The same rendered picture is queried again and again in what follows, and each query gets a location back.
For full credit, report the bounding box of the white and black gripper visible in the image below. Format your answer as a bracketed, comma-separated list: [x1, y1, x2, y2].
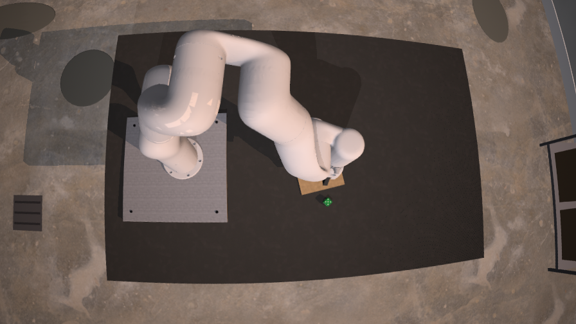
[322, 167, 344, 186]

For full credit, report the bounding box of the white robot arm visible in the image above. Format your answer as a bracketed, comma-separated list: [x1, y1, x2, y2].
[138, 29, 365, 182]

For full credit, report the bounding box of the tan square mat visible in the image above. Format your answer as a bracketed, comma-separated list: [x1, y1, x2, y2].
[298, 173, 345, 195]

